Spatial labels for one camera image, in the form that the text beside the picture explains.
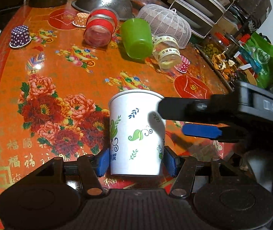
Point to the white tiered dish rack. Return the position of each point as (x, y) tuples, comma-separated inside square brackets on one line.
[(201, 15)]

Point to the steel colander bowl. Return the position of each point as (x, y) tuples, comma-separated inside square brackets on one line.
[(122, 7)]

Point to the purple polka dot cupcake liner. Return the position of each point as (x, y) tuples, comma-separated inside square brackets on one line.
[(20, 37)]

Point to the white paper cup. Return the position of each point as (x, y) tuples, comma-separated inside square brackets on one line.
[(137, 133)]

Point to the red banded plastic jar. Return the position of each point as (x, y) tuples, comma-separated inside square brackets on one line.
[(100, 26)]

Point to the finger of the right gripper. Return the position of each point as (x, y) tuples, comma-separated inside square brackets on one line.
[(201, 131)]

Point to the red lid pickle jar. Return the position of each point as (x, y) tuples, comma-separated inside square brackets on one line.
[(214, 44)]

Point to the clear jar with ribbon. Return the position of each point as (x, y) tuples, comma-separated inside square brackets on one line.
[(166, 52)]

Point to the tray of dried peels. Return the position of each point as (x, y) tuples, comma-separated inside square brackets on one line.
[(229, 70)]

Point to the red polka dot cupcake liner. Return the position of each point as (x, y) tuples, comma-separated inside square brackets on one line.
[(182, 68)]

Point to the orange polka dot cupcake liner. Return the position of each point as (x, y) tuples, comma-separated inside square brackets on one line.
[(80, 20)]

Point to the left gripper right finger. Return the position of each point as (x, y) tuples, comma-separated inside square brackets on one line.
[(183, 169)]

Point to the white mesh food cover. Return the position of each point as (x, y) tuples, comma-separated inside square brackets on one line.
[(165, 21)]

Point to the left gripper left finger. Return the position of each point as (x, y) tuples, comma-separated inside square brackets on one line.
[(90, 169)]

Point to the green shopping bag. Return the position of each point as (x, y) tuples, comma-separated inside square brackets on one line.
[(261, 53)]

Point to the green plastic cup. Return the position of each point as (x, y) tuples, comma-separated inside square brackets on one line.
[(137, 38)]

